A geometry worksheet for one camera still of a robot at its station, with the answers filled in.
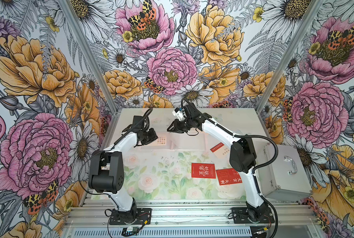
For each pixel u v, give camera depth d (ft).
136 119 2.44
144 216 2.42
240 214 2.44
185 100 3.92
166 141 3.35
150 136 2.75
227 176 2.88
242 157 1.85
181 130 2.68
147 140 2.66
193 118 2.44
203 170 2.93
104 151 1.63
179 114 2.83
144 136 2.60
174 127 2.73
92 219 2.59
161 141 3.35
